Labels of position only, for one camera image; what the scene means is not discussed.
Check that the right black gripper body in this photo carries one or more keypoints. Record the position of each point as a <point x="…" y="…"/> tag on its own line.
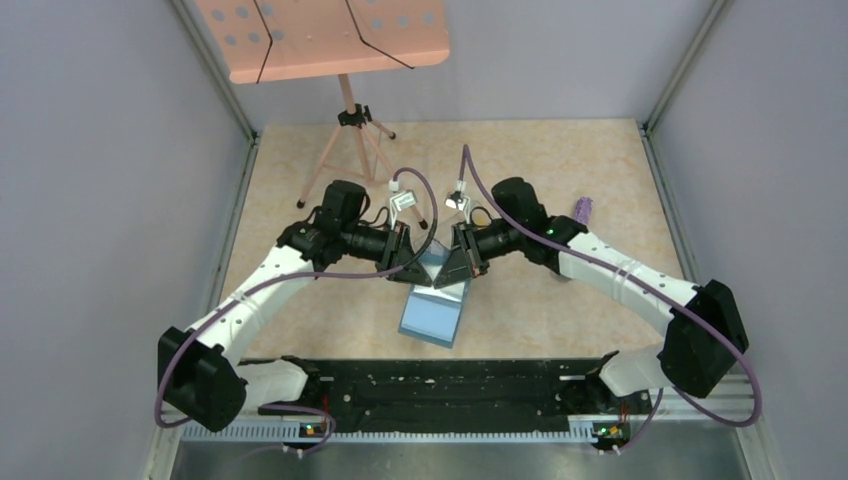
<point x="465" y="234"/>

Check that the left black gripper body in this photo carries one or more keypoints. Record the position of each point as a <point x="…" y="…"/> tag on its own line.
<point x="392" y="240"/>

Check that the clear plastic box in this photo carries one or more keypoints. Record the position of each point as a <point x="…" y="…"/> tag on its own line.
<point x="434" y="258"/>

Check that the blue card holder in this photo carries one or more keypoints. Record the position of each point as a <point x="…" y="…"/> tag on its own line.
<point x="433" y="315"/>

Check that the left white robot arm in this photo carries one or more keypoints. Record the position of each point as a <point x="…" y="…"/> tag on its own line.
<point x="197" y="366"/>

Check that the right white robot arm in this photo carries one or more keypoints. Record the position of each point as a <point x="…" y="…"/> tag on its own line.
<point x="688" y="358"/>

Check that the purple glitter cylinder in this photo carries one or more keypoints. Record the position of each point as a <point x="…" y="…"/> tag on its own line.
<point x="583" y="210"/>

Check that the pink music stand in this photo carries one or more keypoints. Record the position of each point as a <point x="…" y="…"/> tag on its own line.
<point x="277" y="40"/>

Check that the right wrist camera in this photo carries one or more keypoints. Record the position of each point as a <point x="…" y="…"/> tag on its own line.
<point x="460" y="201"/>

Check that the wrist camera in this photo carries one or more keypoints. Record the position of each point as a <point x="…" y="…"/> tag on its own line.
<point x="399" y="202"/>
<point x="460" y="201"/>

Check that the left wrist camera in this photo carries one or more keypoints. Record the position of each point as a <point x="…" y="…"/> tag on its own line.
<point x="399" y="202"/>

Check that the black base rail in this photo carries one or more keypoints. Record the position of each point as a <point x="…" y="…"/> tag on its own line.
<point x="463" y="398"/>

